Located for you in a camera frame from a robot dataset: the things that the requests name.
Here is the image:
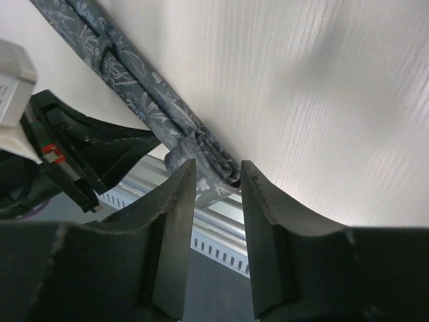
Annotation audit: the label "white slotted cable duct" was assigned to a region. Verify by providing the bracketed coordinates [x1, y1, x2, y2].
[98, 189, 250, 278]

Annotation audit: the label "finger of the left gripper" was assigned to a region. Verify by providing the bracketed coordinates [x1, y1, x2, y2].
[28, 90, 160, 212]

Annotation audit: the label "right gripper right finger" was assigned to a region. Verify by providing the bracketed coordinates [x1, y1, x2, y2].
[241, 161, 428, 321]

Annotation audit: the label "aluminium mounting rail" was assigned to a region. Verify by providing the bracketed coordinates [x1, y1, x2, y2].
[110, 160, 247, 254]

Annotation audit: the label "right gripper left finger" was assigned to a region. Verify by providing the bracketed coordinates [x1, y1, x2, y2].
[0, 158, 197, 322]

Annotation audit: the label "blue-grey floral tie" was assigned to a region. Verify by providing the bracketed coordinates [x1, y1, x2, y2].
[33, 1, 241, 209]

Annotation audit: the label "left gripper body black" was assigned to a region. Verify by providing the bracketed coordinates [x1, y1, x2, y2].
[1, 150, 78, 220]

